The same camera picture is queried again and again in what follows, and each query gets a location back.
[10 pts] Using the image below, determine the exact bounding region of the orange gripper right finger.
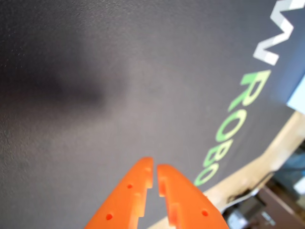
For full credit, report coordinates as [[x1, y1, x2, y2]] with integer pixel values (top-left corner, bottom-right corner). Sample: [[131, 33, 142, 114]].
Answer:
[[156, 164, 231, 229]]

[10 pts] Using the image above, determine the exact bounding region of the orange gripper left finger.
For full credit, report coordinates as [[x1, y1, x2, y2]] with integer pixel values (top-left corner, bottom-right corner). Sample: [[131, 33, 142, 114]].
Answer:
[[83, 156, 154, 229]]

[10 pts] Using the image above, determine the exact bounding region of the black power adapter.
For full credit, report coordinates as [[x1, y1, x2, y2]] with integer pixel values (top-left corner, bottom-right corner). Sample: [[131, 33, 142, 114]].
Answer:
[[226, 206, 254, 229]]

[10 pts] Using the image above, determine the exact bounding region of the dark blue WOWROBO mat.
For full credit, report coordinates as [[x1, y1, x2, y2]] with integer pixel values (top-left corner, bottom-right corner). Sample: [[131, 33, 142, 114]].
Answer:
[[0, 0, 305, 229]]

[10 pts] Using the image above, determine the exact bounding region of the dark brown cabinet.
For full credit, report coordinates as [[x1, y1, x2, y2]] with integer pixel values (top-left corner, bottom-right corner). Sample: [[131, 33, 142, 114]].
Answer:
[[257, 183, 305, 229]]

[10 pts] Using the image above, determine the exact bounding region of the white cardboard box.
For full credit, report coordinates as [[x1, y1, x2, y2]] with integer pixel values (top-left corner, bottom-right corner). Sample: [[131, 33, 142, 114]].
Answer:
[[285, 77, 305, 113]]

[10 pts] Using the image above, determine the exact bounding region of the white cable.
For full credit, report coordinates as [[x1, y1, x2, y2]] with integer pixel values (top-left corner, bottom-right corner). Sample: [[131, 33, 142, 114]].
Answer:
[[219, 187, 262, 213]]

